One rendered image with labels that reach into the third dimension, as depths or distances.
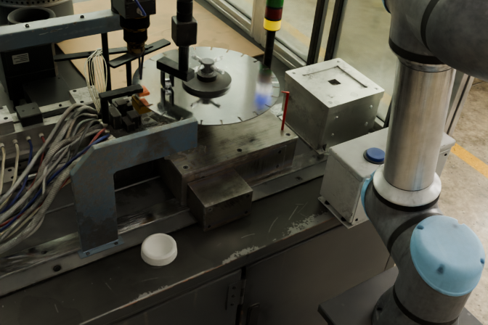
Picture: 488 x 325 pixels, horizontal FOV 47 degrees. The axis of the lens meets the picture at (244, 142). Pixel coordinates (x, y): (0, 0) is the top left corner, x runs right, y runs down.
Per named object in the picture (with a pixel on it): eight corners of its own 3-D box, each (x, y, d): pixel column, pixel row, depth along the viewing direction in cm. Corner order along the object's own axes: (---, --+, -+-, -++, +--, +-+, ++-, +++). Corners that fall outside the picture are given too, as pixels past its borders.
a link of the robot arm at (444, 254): (413, 329, 90) (438, 275, 82) (378, 265, 100) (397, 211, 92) (478, 318, 93) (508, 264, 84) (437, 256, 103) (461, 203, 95)
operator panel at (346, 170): (404, 163, 140) (420, 114, 131) (437, 190, 133) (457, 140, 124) (316, 198, 127) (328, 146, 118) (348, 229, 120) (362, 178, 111)
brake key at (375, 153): (375, 152, 120) (377, 145, 118) (387, 162, 117) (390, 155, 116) (360, 157, 118) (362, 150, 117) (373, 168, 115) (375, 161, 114)
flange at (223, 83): (194, 64, 130) (194, 55, 129) (238, 76, 128) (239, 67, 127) (173, 87, 122) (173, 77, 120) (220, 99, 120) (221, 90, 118)
